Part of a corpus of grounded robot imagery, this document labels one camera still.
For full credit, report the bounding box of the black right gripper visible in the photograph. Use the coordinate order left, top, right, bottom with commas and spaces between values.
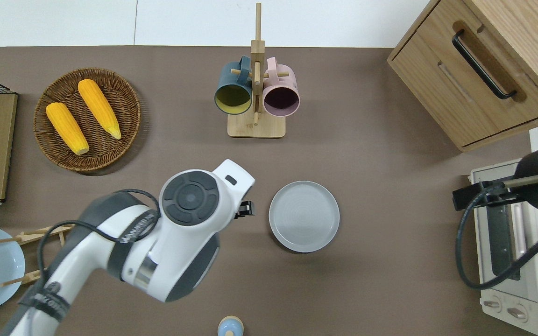
453, 182, 506, 211

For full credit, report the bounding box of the gray round plate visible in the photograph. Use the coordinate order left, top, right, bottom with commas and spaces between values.
269, 181, 340, 254

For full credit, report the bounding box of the wooden plate rack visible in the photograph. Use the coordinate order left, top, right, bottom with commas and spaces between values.
0, 224, 76, 287

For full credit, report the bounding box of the wooden mug tree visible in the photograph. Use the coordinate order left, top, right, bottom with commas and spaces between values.
227, 3, 291, 139

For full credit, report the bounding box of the teal mug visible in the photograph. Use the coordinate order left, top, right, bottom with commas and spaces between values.
214, 56, 254, 116

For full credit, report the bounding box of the wooden drawer cabinet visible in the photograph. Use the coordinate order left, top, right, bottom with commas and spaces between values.
387, 0, 538, 153

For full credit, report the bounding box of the pink mug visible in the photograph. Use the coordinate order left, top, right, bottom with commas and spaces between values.
262, 57, 301, 118

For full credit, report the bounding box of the brown wicker basket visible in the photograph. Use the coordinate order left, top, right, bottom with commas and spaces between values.
33, 68, 142, 172

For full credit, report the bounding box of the long yellow corn cob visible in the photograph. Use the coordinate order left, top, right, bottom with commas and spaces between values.
78, 79, 122, 140

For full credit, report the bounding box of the short yellow corn cob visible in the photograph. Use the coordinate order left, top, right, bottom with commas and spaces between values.
46, 102, 90, 155

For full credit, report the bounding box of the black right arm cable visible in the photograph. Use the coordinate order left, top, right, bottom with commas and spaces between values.
455, 187, 538, 291

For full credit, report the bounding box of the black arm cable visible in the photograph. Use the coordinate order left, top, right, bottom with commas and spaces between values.
455, 187, 538, 291
37, 189, 161, 285

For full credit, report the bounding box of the black drawer handle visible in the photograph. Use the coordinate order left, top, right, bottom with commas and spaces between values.
452, 29, 517, 100

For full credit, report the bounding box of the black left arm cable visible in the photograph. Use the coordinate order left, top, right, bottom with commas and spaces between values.
37, 189, 161, 285

